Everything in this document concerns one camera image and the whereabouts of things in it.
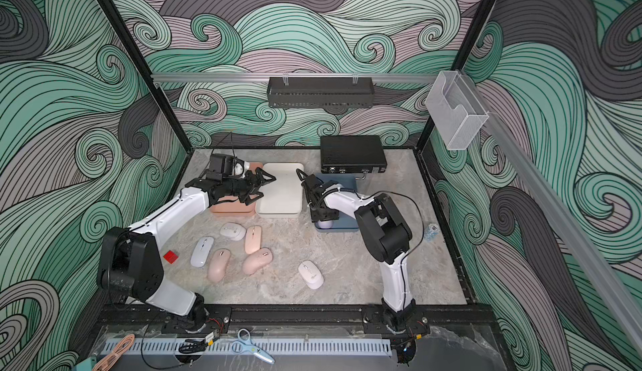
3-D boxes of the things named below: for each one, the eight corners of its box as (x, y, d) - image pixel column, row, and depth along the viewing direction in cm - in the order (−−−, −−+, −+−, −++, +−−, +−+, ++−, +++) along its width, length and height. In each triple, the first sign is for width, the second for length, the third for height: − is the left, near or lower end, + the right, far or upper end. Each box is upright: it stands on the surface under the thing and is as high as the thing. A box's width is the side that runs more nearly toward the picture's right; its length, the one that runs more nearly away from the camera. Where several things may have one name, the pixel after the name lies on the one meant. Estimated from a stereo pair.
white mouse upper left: (220, 234, 93) (218, 231, 91) (228, 222, 97) (226, 219, 94) (240, 242, 91) (238, 239, 89) (247, 230, 94) (246, 227, 92)
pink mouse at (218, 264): (206, 282, 82) (203, 280, 80) (214, 251, 89) (212, 248, 87) (224, 282, 82) (222, 280, 80) (231, 251, 89) (230, 248, 87)
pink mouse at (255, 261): (247, 278, 83) (245, 275, 81) (240, 263, 86) (238, 260, 84) (275, 259, 87) (274, 256, 85) (267, 246, 91) (266, 243, 88)
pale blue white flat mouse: (189, 267, 85) (187, 265, 84) (199, 239, 92) (196, 236, 90) (206, 267, 85) (204, 265, 84) (215, 239, 92) (213, 236, 90)
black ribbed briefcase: (320, 175, 111) (321, 168, 107) (320, 140, 126) (320, 133, 122) (385, 175, 111) (388, 168, 107) (377, 140, 126) (379, 133, 122)
